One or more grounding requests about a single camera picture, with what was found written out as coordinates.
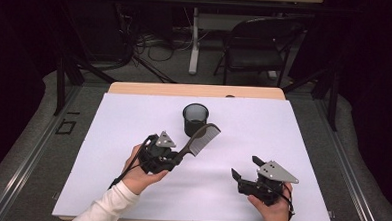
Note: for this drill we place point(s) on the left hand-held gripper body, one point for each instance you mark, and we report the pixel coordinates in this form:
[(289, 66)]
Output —
[(155, 157)]

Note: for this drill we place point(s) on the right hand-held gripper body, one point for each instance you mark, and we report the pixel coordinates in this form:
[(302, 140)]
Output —
[(264, 190)]

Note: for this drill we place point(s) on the black comb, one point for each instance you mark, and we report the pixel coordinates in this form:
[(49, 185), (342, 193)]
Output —
[(204, 141)]

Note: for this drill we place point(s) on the black mesh cup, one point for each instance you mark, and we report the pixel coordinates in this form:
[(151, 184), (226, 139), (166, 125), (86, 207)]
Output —
[(190, 125)]

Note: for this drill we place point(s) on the person's right hand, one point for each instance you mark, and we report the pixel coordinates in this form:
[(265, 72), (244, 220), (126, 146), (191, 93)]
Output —
[(272, 215)]

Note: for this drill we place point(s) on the person's left hand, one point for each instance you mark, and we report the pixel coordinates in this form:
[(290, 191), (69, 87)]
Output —
[(137, 181)]

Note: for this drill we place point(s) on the white board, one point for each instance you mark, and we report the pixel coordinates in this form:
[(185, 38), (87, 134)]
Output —
[(249, 133)]

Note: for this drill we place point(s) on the black metal bar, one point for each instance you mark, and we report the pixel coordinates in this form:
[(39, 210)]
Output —
[(154, 69)]

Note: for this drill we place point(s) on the black metal stand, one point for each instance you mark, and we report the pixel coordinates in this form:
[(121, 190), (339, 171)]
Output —
[(60, 91), (333, 106)]

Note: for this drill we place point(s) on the black folding chair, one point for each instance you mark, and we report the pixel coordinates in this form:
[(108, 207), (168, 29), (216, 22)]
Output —
[(256, 59)]

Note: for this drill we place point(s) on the metal floor rail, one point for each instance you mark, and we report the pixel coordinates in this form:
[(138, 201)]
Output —
[(32, 156), (348, 170)]

